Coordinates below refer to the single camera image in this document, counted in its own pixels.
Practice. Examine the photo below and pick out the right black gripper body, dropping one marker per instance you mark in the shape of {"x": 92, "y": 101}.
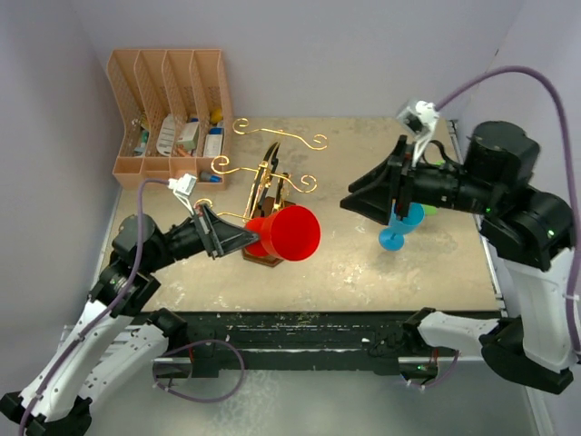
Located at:
{"x": 436, "y": 183}

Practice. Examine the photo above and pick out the red plastic wine glass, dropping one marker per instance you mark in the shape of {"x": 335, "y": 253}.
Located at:
{"x": 291, "y": 234}

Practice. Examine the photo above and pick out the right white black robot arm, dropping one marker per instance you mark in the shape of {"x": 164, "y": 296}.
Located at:
{"x": 532, "y": 231}

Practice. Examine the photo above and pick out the black metal base frame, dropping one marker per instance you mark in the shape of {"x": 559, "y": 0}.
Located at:
{"x": 296, "y": 341}

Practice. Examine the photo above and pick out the pink plastic desk organizer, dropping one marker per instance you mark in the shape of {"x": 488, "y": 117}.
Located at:
{"x": 177, "y": 113}

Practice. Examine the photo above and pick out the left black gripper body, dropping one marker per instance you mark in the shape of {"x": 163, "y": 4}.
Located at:
{"x": 191, "y": 238}

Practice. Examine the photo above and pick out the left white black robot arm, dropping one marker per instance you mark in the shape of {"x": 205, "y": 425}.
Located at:
{"x": 62, "y": 398}

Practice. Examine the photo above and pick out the gold wire wine glass rack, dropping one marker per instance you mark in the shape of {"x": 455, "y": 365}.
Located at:
{"x": 269, "y": 189}

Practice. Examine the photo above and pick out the blue plastic wine glass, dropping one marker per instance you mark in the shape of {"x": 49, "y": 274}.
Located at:
{"x": 392, "y": 238}

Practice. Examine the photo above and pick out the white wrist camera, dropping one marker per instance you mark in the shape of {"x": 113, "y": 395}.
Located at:
{"x": 420, "y": 119}
{"x": 182, "y": 189}

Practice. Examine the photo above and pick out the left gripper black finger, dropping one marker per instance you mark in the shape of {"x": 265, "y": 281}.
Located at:
{"x": 234, "y": 242}
{"x": 224, "y": 230}

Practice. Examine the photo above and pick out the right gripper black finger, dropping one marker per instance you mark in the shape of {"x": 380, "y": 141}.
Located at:
{"x": 385, "y": 176}
{"x": 376, "y": 207}

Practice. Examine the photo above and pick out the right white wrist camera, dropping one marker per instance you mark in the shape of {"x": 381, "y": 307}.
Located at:
{"x": 420, "y": 119}

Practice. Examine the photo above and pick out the green plastic wine glass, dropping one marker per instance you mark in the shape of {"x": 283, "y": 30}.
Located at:
{"x": 430, "y": 210}

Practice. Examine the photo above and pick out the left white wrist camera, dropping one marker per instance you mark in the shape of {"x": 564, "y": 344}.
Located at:
{"x": 182, "y": 189}

